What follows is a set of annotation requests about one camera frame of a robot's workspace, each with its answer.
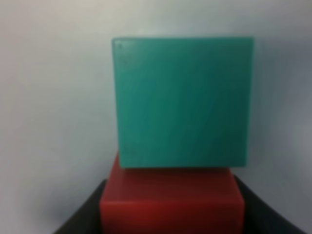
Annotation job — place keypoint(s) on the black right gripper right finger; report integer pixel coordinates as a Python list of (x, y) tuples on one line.
[(260, 218)]

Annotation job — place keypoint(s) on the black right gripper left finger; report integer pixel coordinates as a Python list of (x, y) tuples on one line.
[(86, 220)]

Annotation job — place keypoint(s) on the red cube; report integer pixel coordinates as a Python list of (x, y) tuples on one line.
[(171, 201)]

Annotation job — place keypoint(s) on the green cube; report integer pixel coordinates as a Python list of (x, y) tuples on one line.
[(183, 102)]

